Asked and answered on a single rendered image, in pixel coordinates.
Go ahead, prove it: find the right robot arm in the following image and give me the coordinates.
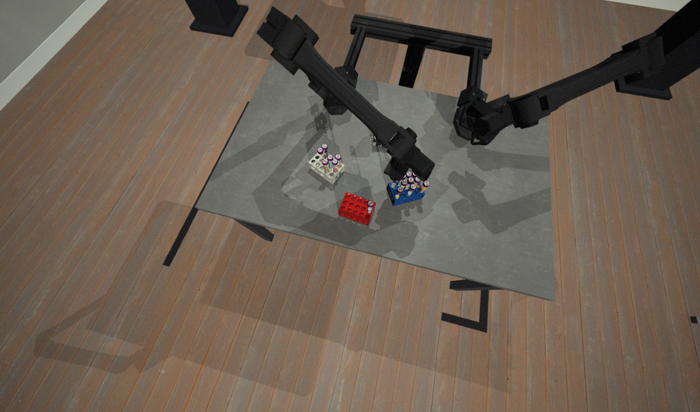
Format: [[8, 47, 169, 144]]
[[257, 6, 435, 180]]

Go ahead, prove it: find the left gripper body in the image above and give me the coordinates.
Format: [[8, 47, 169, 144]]
[[473, 128, 504, 145]]

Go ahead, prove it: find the red lego brick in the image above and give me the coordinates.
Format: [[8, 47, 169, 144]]
[[338, 192, 376, 225]]

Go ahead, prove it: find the blue tube rack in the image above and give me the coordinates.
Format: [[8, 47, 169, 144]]
[[387, 181, 425, 206]]

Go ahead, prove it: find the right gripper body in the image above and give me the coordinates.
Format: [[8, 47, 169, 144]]
[[384, 157, 406, 181]]

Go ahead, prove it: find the white done button panel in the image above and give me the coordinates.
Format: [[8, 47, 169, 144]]
[[370, 135, 384, 146]]

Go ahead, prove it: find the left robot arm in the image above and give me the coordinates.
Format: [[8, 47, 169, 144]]
[[459, 32, 665, 136]]

